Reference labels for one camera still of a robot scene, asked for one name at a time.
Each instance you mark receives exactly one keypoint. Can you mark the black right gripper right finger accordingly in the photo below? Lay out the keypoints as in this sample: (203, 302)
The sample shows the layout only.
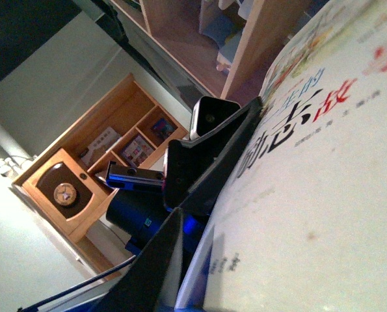
(209, 160)

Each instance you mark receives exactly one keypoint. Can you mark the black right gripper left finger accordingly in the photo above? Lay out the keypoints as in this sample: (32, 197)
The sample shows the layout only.
(139, 289)

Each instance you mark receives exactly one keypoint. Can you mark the white paperback book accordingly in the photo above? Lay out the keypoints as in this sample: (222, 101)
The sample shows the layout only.
(301, 223)

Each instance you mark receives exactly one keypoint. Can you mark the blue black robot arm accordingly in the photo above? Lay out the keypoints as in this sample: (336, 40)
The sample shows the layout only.
(140, 208)

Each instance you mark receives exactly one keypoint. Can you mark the wooden cabinet with cubbies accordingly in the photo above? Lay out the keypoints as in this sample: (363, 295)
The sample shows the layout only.
(107, 132)

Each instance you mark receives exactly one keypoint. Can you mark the round wooden clock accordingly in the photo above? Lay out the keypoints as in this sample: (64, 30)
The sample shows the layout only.
(65, 194)

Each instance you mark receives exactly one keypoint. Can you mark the large wooden bookcase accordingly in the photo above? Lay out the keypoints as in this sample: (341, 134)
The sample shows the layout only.
(215, 48)

